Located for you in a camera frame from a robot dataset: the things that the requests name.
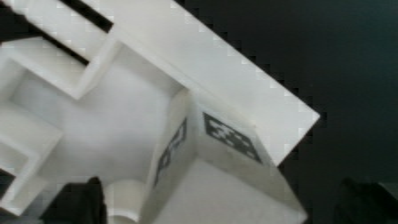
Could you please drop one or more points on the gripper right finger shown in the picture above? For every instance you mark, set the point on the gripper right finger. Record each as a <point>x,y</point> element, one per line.
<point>367,203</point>

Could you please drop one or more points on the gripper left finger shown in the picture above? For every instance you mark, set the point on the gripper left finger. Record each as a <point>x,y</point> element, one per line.
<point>77,207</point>

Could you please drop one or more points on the white chair seat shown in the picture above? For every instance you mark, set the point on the white chair seat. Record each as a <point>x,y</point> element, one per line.
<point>73,138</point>

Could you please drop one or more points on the white U-shaped obstacle fence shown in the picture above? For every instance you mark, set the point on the white U-shaped obstacle fence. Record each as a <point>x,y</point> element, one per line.
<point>95,25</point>

